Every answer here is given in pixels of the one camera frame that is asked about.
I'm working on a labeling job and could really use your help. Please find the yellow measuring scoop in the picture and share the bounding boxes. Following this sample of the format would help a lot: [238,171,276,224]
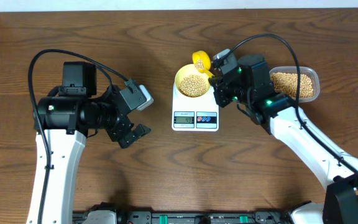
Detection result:
[192,50,214,78]

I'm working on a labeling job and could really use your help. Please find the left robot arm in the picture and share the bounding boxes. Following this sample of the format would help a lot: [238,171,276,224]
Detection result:
[27,62,154,223]

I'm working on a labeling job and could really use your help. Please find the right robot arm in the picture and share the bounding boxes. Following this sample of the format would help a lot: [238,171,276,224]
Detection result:
[209,50,358,223]

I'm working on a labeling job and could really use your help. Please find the soybeans in scoop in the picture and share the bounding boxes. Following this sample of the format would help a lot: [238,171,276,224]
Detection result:
[195,58,205,72]

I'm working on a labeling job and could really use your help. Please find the soybeans in bowl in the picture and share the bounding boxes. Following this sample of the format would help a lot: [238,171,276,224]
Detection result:
[178,74,209,98]

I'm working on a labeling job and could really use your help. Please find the white digital kitchen scale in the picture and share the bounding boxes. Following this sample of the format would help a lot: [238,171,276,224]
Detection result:
[172,85,219,132]

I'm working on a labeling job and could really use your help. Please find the yellow plastic bowl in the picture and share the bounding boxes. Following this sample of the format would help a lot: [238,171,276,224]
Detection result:
[175,64,211,98]

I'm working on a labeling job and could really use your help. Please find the clear plastic container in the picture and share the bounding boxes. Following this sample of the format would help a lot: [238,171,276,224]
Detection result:
[269,66,320,103]

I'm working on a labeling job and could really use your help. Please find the soybeans in container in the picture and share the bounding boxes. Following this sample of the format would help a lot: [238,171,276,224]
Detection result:
[271,72,314,98]

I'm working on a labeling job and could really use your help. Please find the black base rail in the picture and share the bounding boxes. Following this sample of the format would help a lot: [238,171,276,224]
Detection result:
[72,202,292,224]

